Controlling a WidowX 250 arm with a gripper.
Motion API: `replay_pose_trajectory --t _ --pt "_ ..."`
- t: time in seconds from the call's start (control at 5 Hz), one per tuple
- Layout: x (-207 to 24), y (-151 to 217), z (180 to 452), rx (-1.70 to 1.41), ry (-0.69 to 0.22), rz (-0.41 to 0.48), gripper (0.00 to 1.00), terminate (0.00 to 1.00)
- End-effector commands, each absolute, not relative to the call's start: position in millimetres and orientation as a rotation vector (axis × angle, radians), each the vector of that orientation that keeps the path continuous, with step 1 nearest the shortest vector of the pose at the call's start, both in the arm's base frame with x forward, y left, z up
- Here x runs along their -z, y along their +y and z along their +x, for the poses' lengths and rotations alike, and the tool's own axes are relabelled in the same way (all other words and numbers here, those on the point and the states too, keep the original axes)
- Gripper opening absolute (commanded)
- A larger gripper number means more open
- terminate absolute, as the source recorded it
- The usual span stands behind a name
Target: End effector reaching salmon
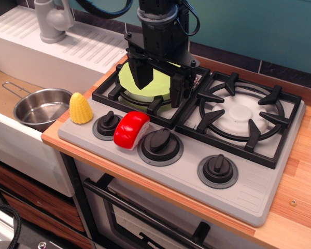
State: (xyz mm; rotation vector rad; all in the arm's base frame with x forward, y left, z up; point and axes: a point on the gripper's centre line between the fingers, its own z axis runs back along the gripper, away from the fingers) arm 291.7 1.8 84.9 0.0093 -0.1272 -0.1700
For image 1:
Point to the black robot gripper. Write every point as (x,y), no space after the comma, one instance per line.
(164,48)

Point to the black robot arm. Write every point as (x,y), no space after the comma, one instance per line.
(162,12)

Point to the red salmon sushi toy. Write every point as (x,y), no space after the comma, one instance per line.
(131,129)

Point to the light green plate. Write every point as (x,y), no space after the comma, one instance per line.
(158,87)

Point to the black left burner grate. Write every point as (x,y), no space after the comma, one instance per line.
(112,94)

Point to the black burner grate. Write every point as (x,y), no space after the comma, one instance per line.
(246,119)
(112,94)

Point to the black middle stove knob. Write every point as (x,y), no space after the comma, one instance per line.
(160,148)

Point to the black stove knob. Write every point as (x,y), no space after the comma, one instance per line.
(217,172)
(160,148)
(105,126)

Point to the black left stove knob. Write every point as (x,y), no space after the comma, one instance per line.
(105,126)

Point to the yellow toy corn cob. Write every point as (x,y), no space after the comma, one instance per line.
(80,109)

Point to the grey toy stove top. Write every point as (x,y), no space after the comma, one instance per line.
(249,199)

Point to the black right burner grate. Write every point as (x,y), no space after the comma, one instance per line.
(246,119)

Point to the black right stove knob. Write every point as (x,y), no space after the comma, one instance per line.
(217,172)

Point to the grey toy faucet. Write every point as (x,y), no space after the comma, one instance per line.
(53,22)

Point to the stainless steel pot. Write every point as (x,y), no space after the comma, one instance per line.
(40,109)

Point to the white toy sink unit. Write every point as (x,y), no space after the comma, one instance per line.
(27,64)

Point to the white oven door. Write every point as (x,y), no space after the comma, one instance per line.
(133,233)

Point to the wooden drawer front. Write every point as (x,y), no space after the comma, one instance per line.
(43,207)

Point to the black oven door handle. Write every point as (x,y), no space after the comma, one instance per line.
(100,188)

